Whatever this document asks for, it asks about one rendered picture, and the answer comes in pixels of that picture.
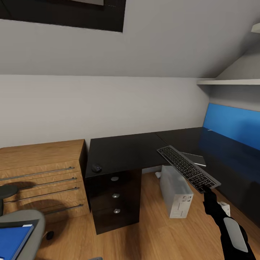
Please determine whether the mouse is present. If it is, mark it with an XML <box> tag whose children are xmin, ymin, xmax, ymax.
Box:
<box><xmin>91</xmin><ymin>164</ymin><xmax>101</xmax><ymax>172</ymax></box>

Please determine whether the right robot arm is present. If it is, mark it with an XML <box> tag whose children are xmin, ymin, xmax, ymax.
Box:
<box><xmin>202</xmin><ymin>185</ymin><xmax>256</xmax><ymax>260</ymax></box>

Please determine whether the keyboard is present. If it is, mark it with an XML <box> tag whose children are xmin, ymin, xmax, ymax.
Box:
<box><xmin>157</xmin><ymin>146</ymin><xmax>221</xmax><ymax>194</ymax></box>

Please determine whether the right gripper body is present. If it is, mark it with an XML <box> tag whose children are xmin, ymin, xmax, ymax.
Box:
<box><xmin>204</xmin><ymin>192</ymin><xmax>222</xmax><ymax>215</ymax></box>

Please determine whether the folder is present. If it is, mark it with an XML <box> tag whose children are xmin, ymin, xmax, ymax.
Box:
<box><xmin>0</xmin><ymin>224</ymin><xmax>34</xmax><ymax>260</ymax></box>

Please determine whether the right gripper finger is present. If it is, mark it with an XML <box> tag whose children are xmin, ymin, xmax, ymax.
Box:
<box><xmin>202</xmin><ymin>185</ymin><xmax>212</xmax><ymax>192</ymax></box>

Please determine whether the notebook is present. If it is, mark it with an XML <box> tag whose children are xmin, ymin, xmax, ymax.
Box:
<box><xmin>182</xmin><ymin>153</ymin><xmax>206</xmax><ymax>166</ymax></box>

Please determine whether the swivel chair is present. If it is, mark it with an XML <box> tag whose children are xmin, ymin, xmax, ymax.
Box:
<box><xmin>0</xmin><ymin>186</ymin><xmax>54</xmax><ymax>260</ymax></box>

